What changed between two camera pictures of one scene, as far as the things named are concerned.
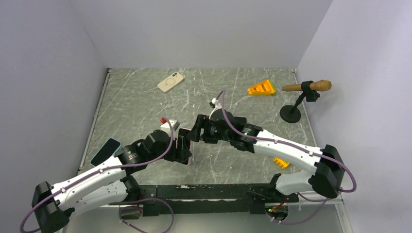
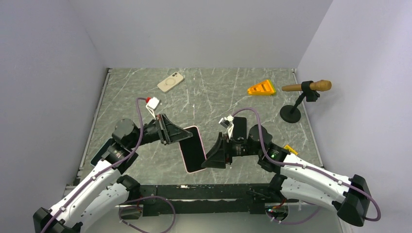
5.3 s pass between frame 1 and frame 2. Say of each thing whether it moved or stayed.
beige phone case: stayed
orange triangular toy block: stayed
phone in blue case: stayed
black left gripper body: moved
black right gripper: moved
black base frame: stayed
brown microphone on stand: stayed
